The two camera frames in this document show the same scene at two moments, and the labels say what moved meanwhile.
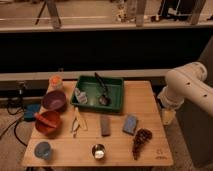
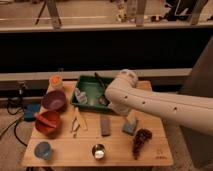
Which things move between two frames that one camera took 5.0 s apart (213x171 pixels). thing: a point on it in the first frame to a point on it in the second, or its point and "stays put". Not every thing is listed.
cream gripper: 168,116 to 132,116
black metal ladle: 103,99 stays put
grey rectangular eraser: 105,123 stays put
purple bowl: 54,100 stays put
